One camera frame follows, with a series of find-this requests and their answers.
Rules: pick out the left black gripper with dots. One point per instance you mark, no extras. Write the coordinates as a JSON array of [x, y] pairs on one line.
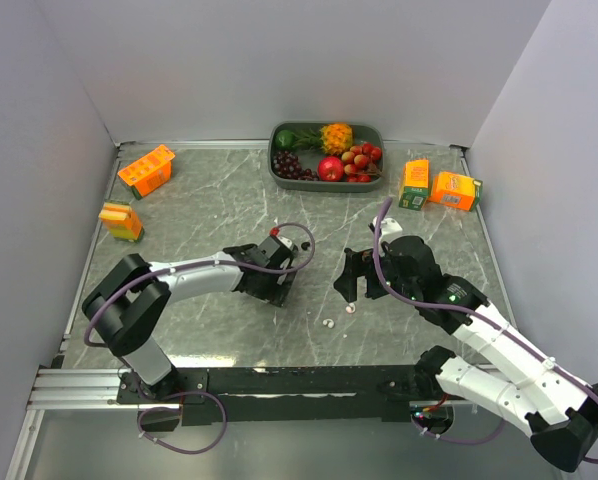
[[275, 292]]

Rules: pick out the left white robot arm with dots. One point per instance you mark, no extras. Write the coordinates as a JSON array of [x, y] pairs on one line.
[[127, 304]]

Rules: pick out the red apple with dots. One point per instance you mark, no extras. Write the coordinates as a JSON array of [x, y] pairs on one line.
[[330, 169]]

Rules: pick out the grey fruit tray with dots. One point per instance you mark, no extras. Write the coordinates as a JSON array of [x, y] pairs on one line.
[[311, 158]]

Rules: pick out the green yellow carton right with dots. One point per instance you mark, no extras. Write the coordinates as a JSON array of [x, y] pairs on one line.
[[415, 184]]

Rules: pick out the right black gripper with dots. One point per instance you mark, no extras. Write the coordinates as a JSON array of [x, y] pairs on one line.
[[357, 263]]

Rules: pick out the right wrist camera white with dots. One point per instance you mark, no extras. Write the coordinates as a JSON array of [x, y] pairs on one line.
[[389, 229]]

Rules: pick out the orange carton far right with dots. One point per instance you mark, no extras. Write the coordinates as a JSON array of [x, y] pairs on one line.
[[455, 190]]

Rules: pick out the orange juice carton far left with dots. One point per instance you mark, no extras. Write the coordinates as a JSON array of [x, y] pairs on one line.
[[149, 172]]

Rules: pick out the dark grape bunch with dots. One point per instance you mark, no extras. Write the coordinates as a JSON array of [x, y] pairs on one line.
[[286, 165]]

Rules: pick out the yellow orange carton left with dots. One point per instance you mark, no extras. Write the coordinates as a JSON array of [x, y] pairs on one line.
[[122, 222]]

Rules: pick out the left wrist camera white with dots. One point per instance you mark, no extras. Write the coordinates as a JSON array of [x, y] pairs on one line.
[[289, 244]]

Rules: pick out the orange pineapple toy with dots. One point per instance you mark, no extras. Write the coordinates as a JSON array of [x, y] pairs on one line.
[[332, 139]]

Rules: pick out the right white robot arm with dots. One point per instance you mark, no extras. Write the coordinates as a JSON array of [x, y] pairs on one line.
[[556, 410]]

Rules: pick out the red lychee bunch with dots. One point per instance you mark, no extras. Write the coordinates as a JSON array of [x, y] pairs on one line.
[[361, 163]]

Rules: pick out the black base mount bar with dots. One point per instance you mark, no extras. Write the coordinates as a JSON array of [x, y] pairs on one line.
[[203, 396]]

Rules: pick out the green lime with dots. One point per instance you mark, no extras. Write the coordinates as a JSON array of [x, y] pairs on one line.
[[284, 140]]

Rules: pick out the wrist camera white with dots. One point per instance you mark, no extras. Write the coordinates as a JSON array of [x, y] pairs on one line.
[[289, 244], [389, 229]]

